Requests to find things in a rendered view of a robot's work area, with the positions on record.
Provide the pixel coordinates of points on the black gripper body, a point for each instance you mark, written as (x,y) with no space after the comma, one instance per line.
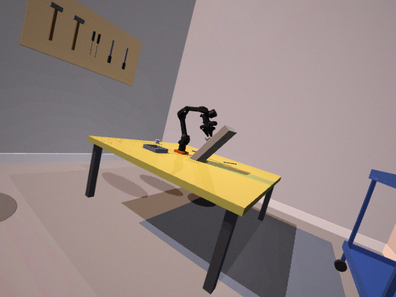
(205,125)

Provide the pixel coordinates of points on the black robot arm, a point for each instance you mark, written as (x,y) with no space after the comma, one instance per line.
(185,139)

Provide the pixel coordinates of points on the peach rectangular panel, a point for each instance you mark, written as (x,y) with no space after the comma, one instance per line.
(214,143)

